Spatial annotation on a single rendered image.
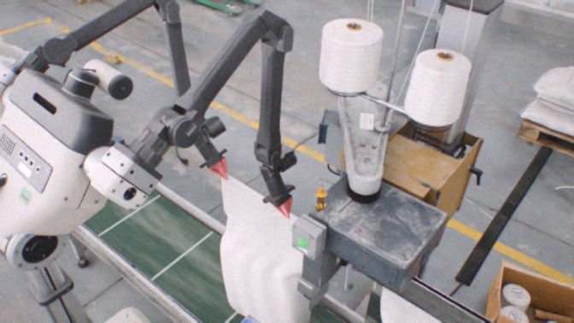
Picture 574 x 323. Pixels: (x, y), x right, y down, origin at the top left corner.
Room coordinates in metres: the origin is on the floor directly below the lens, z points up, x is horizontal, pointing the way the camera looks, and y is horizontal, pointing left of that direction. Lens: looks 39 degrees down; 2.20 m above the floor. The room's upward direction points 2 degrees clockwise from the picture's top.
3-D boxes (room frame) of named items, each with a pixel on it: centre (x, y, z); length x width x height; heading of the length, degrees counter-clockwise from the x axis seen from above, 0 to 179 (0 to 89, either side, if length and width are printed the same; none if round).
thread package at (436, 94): (1.05, -0.37, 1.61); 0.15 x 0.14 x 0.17; 52
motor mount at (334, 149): (1.22, -0.25, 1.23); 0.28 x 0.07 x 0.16; 52
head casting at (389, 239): (0.87, -0.24, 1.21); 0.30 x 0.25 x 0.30; 52
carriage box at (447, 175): (1.16, -0.42, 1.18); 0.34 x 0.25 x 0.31; 142
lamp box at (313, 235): (0.82, -0.06, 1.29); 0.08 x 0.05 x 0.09; 52
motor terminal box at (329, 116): (1.35, -0.15, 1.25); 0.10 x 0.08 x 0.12; 167
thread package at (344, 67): (1.21, -0.17, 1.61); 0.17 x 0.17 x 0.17
